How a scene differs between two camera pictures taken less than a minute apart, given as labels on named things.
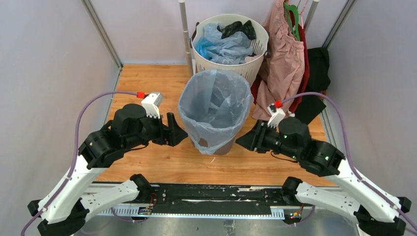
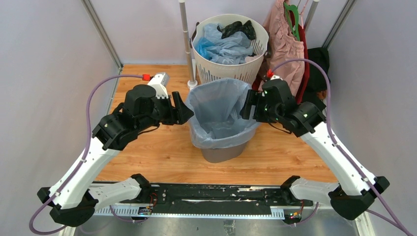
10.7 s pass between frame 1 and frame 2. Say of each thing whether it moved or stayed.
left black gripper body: moved
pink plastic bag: stayed
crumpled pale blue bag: stayed
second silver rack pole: stayed
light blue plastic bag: moved
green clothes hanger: stayed
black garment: stayed
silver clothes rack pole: stayed
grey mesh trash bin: moved
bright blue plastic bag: stayed
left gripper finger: moved
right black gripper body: moved
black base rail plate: stayed
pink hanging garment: stayed
